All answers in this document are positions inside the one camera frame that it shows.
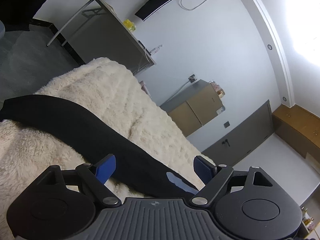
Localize wooden shelf with bottles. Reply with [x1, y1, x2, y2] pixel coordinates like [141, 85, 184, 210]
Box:
[297, 187, 320, 240]

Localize black striped hanging pants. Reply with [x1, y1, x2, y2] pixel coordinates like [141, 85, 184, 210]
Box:
[117, 0, 202, 21]

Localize gold refrigerator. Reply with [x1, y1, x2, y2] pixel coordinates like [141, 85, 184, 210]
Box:
[160, 79, 227, 138]

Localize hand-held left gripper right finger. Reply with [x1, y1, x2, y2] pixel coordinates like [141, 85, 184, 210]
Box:
[189, 155, 273, 207]

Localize grey refrigerator cable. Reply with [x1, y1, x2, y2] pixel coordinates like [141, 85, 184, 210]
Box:
[160, 81, 192, 105]

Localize pink hair dryer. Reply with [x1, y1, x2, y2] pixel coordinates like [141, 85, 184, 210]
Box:
[139, 80, 152, 97]

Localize black phone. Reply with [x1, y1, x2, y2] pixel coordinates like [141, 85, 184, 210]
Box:
[138, 41, 151, 55]

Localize yellow tissue box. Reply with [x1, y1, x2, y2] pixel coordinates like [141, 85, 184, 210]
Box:
[123, 19, 137, 32]

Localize cream fluffy blanket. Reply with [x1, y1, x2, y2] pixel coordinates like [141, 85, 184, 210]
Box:
[0, 57, 213, 240]

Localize wooden cabinet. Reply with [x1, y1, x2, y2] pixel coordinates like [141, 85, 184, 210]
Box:
[272, 104, 320, 159]

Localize grey door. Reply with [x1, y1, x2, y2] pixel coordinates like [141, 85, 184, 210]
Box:
[201, 99, 275, 167]

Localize clear pump bottle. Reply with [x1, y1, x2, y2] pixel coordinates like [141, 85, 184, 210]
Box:
[149, 44, 163, 55]

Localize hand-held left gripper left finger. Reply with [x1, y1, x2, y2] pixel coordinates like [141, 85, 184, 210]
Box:
[37, 154, 122, 207]

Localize black and blue garment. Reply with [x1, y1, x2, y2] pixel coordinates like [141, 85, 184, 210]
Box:
[0, 94, 200, 198]

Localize grey folding table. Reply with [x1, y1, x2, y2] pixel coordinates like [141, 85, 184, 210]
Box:
[46, 0, 157, 75]

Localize black curtain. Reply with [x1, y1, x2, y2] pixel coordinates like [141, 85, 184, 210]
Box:
[0, 0, 68, 32]

